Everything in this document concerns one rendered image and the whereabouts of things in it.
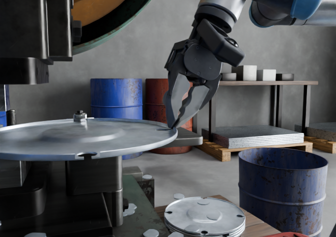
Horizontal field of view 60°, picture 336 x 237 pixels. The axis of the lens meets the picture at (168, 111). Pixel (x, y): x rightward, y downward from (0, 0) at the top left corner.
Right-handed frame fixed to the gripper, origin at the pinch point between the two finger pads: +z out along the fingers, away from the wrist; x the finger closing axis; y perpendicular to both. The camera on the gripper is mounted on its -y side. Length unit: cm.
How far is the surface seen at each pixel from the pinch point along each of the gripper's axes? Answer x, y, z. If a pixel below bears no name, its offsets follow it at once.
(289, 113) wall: -312, 319, -93
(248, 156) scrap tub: -87, 89, -1
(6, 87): 25.2, 1.0, 5.0
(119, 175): 6.6, -4.0, 10.4
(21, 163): 19.3, -5.3, 12.6
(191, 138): -0.6, -6.5, 1.4
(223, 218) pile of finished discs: -49, 41, 23
